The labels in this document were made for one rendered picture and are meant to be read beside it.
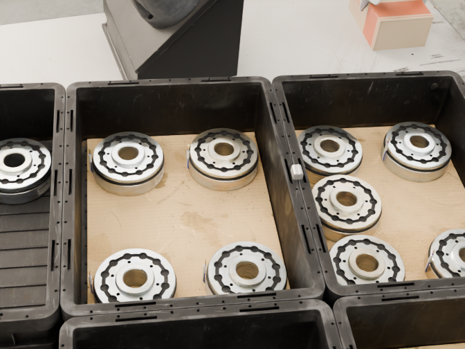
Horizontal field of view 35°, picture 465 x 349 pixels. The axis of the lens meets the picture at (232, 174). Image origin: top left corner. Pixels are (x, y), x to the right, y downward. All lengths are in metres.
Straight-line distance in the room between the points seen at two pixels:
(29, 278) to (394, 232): 0.50
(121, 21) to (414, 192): 0.64
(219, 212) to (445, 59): 0.75
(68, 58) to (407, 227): 0.77
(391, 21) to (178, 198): 0.70
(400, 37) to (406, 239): 0.65
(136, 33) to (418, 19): 0.59
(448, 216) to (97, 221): 0.50
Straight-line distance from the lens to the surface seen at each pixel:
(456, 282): 0.91
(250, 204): 1.06
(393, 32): 1.60
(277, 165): 1.02
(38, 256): 1.01
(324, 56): 1.57
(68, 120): 1.04
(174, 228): 1.03
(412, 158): 1.14
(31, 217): 1.06
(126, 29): 1.40
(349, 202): 1.07
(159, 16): 1.30
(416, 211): 1.11
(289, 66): 1.53
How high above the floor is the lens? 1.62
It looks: 46 degrees down
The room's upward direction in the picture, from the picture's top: 6 degrees clockwise
